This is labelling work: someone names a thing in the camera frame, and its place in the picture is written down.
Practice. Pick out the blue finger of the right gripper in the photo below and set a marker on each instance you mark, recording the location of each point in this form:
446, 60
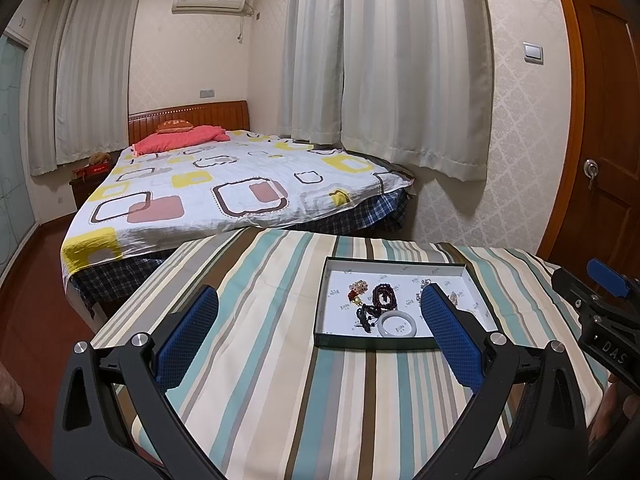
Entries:
617, 285

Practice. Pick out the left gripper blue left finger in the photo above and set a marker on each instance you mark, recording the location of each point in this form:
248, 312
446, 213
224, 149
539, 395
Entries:
181, 334

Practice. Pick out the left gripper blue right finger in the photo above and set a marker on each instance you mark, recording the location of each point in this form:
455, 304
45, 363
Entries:
449, 327

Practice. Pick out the silver crystal brooch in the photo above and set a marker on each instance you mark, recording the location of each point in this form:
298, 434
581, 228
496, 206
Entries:
454, 298

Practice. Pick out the white jade bangle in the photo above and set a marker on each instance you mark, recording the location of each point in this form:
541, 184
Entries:
396, 324

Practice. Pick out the rhinestone pearl brooch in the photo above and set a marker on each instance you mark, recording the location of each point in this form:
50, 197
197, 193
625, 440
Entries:
356, 290

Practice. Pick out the right hand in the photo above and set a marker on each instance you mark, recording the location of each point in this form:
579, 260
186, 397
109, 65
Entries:
617, 400

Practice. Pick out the wooden door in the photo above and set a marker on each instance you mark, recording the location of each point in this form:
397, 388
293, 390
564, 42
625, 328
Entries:
602, 223

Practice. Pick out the green shallow tray box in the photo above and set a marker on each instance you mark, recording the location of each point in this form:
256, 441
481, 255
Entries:
393, 285

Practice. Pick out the silver door knob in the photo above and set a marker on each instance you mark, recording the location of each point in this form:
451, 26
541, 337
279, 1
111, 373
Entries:
591, 171

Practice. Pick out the striped tablecloth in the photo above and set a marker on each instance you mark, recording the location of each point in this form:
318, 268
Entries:
263, 402

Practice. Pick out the patterned white bed quilt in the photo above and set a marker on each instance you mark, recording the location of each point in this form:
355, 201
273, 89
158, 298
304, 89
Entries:
158, 201

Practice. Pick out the dark wooden nightstand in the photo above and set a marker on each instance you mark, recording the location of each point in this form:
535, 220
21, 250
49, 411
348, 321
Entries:
87, 179

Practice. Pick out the pink red pillow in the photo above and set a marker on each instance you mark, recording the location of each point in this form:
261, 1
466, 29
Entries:
165, 142

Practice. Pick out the orange embroidered cushion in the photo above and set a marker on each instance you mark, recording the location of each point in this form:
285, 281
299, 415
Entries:
174, 126

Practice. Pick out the wooden headboard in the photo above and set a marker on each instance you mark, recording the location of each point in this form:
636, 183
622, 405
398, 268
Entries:
231, 115

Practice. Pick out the right grey curtain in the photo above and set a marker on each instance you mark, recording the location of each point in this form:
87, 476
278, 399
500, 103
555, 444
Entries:
407, 81

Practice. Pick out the grey curtain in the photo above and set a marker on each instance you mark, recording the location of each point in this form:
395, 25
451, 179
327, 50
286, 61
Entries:
407, 81
77, 104

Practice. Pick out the left grey curtain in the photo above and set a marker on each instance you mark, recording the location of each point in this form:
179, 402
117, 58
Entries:
77, 104

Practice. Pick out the wall light switch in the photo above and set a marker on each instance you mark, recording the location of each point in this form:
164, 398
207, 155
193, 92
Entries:
533, 53

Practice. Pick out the wall socket plate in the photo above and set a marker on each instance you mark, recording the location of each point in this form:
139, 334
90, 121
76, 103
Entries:
206, 93

